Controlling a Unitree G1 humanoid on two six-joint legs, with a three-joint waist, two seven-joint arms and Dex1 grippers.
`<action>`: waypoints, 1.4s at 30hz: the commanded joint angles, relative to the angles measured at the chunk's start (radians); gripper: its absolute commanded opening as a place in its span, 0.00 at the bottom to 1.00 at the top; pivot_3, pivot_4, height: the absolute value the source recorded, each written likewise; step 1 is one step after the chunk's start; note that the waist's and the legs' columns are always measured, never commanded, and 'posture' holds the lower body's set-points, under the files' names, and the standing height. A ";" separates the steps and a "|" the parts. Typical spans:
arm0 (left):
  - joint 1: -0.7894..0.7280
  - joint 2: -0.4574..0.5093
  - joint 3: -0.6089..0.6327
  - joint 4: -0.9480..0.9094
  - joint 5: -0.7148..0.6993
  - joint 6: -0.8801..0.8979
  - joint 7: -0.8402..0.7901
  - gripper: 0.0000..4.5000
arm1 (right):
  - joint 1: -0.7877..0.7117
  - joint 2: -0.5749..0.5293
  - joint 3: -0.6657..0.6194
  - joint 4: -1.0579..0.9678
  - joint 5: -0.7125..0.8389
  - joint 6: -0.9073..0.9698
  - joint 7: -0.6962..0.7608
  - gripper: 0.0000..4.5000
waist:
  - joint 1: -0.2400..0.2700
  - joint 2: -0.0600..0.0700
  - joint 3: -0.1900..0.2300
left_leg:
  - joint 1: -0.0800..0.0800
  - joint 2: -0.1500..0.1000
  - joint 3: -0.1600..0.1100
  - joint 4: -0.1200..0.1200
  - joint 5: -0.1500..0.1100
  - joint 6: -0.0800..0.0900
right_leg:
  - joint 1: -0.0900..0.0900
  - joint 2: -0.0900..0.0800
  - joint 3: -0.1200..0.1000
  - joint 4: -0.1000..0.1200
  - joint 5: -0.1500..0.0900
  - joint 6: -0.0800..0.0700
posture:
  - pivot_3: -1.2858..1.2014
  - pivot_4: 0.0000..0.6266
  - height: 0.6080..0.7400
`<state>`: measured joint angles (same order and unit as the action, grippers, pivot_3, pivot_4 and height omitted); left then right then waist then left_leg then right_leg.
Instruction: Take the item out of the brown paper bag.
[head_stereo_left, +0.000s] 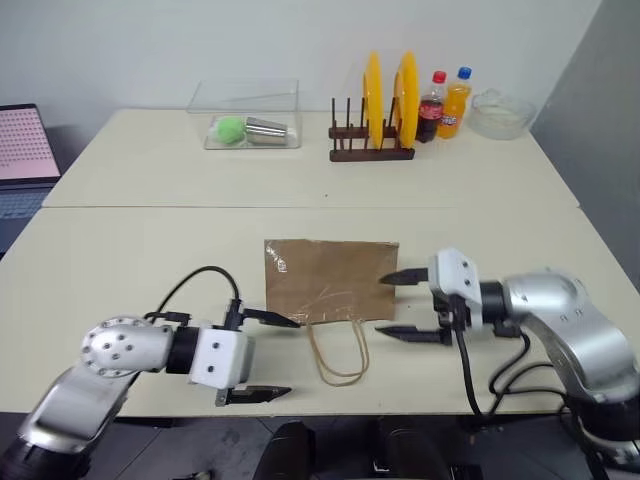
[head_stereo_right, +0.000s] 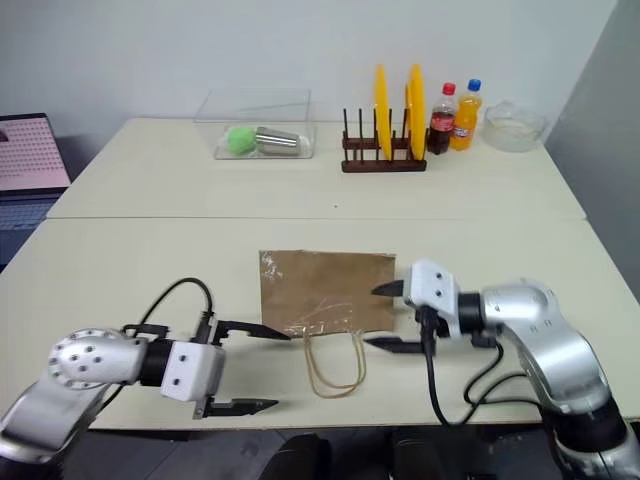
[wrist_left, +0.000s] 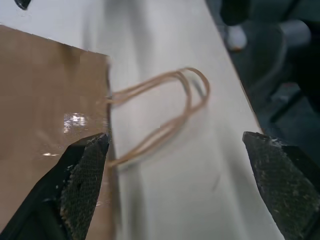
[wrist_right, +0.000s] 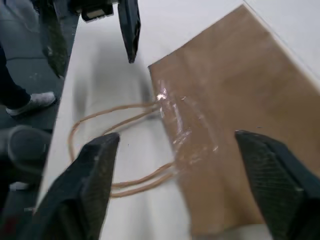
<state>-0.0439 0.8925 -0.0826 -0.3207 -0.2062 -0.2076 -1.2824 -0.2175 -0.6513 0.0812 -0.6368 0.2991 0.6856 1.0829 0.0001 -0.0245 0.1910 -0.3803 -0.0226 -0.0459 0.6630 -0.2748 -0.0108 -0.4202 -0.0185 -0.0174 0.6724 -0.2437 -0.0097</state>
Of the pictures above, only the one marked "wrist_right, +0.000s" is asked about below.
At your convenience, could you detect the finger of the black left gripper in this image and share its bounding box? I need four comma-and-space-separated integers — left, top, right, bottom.
39, 0, 69, 79
117, 0, 142, 64

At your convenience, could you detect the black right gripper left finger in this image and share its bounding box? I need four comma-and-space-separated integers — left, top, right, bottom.
14, 132, 121, 240

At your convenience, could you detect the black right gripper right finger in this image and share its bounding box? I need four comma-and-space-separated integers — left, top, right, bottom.
234, 129, 320, 240

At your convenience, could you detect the person's dark blue trouser leg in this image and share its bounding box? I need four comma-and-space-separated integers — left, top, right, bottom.
0, 43, 32, 110

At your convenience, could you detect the white sneaker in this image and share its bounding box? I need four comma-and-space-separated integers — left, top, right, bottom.
5, 91, 57, 117

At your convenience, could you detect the brown paper bag with handles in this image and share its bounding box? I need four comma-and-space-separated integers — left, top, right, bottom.
68, 4, 320, 236

